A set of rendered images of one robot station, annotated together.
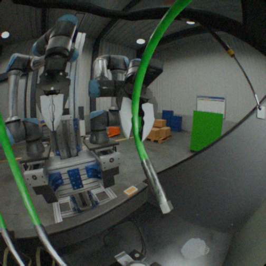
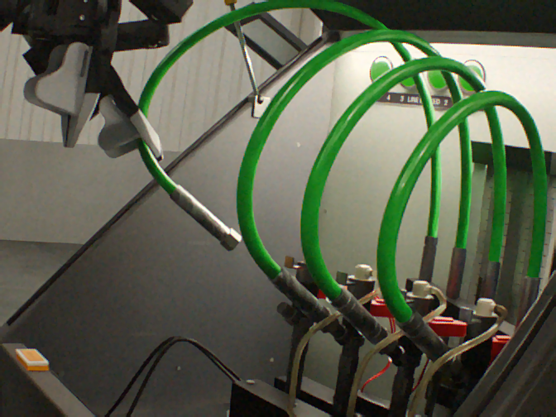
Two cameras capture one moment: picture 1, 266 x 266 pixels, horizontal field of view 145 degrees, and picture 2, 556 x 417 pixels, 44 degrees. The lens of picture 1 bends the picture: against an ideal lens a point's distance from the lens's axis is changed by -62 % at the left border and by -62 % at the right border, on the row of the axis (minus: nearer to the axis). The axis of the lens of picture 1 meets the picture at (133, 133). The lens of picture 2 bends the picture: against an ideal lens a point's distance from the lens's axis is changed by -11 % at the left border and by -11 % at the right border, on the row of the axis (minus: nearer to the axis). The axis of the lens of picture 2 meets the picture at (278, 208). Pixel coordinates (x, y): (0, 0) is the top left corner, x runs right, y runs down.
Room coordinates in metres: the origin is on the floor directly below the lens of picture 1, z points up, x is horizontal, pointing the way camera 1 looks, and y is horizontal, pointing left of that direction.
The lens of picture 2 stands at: (-0.04, 0.79, 1.26)
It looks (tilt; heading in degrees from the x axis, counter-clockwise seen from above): 5 degrees down; 276
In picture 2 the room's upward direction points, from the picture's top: 7 degrees clockwise
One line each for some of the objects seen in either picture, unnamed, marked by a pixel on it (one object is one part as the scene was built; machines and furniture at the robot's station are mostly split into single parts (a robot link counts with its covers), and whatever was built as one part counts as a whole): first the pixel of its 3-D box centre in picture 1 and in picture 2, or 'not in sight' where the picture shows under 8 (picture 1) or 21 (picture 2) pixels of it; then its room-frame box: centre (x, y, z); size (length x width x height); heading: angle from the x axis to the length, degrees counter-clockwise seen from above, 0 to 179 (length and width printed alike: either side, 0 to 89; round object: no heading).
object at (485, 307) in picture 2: not in sight; (484, 315); (-0.17, 0.17, 1.13); 0.02 x 0.02 x 0.03
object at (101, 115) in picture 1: (98, 119); not in sight; (0.75, 0.25, 1.20); 0.13 x 0.12 x 0.14; 110
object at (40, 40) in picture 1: (48, 45); not in sight; (0.26, 0.30, 1.54); 0.11 x 0.11 x 0.08; 78
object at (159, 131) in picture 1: (159, 129); not in sight; (4.46, -1.12, 0.39); 1.20 x 0.85 x 0.79; 139
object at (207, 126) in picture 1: (207, 132); not in sight; (2.83, -2.42, 0.65); 0.95 x 0.86 x 1.30; 45
